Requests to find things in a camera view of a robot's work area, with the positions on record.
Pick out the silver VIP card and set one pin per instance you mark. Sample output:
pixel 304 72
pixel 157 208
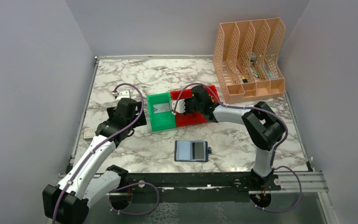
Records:
pixel 160 108

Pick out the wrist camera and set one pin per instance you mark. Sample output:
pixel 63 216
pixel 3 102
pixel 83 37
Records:
pixel 122 94
pixel 178 106

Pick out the silver grey card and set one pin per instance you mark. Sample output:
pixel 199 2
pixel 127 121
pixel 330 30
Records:
pixel 199 150

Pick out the red pencil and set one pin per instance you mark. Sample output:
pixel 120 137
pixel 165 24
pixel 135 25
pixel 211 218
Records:
pixel 241 71

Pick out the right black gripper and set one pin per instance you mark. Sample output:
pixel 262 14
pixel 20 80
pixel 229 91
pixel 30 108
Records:
pixel 186 101

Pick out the green plastic bin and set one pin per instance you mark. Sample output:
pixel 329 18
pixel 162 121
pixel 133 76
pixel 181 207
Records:
pixel 160 121

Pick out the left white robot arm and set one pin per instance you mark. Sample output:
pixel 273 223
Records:
pixel 69 201

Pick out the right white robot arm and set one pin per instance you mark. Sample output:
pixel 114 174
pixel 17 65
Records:
pixel 266 130

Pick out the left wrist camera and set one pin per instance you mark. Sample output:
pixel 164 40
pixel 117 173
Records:
pixel 122 94

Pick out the white red small box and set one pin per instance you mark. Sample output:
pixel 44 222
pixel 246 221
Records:
pixel 89 133

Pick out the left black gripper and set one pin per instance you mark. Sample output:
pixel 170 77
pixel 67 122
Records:
pixel 141 122

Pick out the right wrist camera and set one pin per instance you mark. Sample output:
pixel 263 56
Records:
pixel 178 106

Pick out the peach desk file organizer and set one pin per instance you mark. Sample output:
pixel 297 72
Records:
pixel 245 60

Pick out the navy blue card holder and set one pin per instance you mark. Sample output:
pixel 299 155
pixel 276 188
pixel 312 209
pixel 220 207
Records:
pixel 183 151

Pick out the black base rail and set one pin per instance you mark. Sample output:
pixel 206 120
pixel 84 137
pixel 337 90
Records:
pixel 139 194

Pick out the round grey tin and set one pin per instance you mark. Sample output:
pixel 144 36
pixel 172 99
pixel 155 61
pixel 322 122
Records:
pixel 253 58

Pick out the red double bin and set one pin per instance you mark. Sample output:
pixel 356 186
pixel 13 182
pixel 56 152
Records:
pixel 193 118

